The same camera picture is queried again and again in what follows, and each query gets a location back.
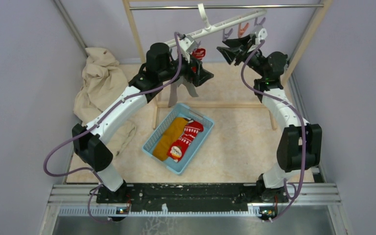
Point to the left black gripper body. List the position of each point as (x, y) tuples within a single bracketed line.
[(186, 71)]

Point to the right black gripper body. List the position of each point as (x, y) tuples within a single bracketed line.
[(242, 52)]

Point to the white plastic clip hanger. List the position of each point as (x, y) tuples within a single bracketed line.
[(213, 28)]

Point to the mustard yellow sock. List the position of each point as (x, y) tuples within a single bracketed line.
[(171, 135)]

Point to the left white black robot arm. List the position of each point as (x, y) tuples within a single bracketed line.
[(159, 70)]

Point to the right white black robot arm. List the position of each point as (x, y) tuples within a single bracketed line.
[(300, 144)]

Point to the purple clothes clip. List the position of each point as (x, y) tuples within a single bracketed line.
[(259, 23), (226, 34)]

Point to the salmon clothes clip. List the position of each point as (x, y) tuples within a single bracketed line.
[(242, 29)]

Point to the grey sock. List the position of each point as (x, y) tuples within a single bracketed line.
[(173, 97)]

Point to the red white striped sock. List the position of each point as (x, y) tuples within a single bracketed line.
[(199, 53)]

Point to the blue plastic basket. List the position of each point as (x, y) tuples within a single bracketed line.
[(179, 110)]

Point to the red Santa Christmas sock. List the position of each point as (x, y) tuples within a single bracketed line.
[(178, 148)]

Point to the metal rack rod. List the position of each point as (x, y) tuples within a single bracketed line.
[(142, 8)]

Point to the beige crumpled cloth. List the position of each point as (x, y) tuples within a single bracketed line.
[(103, 82)]

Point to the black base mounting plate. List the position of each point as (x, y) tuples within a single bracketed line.
[(195, 197)]

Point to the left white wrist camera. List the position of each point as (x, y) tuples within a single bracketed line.
[(188, 44)]

